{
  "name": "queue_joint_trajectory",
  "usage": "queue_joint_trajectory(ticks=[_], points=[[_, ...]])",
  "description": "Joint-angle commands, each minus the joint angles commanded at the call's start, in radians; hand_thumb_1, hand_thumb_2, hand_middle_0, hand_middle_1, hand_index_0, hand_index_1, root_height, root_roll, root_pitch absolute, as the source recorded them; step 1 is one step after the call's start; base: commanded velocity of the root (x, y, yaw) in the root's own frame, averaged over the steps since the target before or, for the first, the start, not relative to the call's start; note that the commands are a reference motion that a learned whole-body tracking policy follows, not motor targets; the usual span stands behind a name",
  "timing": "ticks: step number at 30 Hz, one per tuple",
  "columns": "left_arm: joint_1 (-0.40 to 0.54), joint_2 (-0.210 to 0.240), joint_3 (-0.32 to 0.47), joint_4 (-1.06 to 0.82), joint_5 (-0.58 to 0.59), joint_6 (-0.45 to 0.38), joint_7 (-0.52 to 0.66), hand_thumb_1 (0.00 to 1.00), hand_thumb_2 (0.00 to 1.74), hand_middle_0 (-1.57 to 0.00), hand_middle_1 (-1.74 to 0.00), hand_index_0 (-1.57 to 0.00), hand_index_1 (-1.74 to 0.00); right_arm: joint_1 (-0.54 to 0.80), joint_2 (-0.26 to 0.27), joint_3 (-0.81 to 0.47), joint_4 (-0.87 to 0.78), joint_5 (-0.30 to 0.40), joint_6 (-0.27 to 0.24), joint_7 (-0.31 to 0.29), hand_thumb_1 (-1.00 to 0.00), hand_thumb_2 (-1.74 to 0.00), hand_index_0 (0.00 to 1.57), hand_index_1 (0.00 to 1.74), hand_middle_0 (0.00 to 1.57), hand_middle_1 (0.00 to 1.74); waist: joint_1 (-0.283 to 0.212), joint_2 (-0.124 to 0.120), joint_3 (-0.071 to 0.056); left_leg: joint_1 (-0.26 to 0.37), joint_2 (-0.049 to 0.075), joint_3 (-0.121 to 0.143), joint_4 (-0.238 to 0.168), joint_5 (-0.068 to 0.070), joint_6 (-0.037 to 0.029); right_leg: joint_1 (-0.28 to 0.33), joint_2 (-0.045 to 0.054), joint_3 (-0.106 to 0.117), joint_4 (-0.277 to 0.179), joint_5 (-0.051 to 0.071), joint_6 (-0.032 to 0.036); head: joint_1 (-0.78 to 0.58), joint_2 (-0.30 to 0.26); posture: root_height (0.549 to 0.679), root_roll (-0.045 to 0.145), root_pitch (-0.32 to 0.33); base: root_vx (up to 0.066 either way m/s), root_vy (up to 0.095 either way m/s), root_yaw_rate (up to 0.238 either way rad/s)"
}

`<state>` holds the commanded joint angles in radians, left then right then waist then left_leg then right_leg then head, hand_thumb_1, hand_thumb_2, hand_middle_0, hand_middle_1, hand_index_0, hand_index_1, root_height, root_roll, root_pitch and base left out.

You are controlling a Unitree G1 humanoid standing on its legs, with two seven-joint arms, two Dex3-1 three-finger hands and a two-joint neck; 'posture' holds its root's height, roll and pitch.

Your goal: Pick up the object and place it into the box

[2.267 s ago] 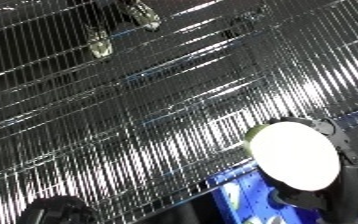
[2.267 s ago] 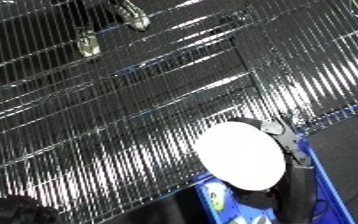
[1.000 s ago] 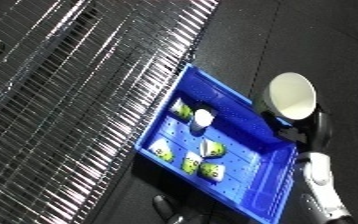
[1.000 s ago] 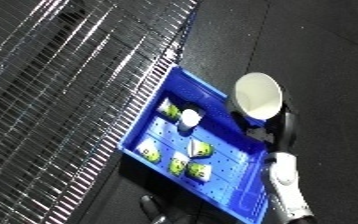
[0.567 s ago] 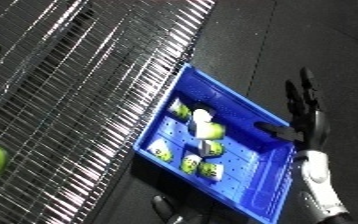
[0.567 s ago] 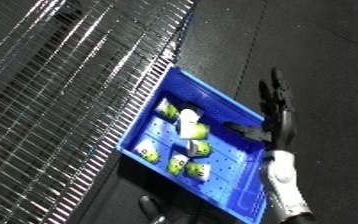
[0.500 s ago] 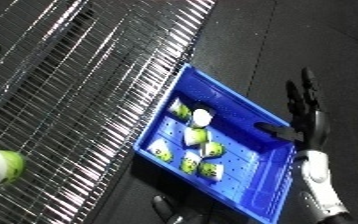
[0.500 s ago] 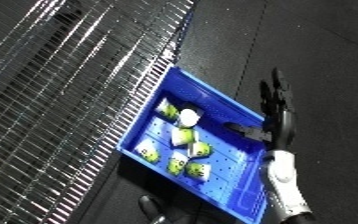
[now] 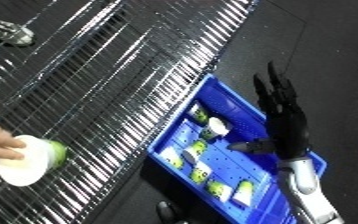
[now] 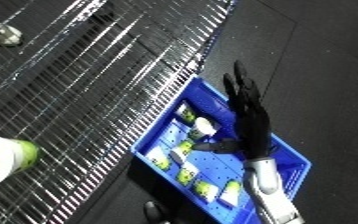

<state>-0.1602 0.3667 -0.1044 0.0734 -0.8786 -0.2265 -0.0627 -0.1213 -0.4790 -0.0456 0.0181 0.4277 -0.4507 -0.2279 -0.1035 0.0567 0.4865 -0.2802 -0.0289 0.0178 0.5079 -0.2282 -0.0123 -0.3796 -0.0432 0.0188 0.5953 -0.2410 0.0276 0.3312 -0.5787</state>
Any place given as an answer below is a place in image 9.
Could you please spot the pale right robot arm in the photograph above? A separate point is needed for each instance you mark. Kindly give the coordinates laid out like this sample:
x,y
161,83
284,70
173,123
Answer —
x,y
309,193

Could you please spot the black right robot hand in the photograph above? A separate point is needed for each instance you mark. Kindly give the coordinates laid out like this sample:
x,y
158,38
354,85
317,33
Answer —
x,y
288,123

